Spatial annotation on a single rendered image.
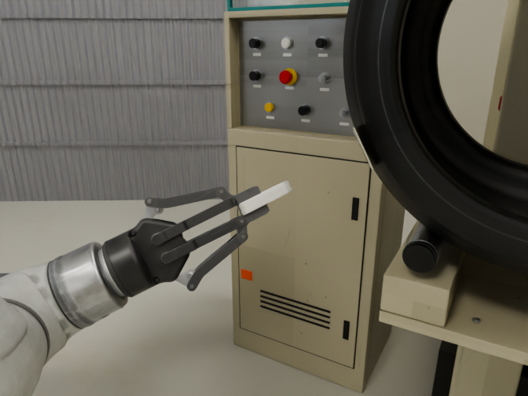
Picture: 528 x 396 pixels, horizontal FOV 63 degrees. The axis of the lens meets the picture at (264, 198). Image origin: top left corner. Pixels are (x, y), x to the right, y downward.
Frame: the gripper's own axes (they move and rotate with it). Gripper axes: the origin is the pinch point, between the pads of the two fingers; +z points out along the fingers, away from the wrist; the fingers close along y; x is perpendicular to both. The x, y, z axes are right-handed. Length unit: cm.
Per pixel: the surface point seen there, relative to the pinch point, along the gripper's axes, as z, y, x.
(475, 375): 30, 59, -36
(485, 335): 18.5, 29.3, 1.7
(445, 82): 197, -5, -250
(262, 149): 18, -10, -88
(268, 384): -15, 67, -102
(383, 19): 20.7, -12.8, 7.1
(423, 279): 15.2, 19.8, -1.2
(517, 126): 50, 10, -17
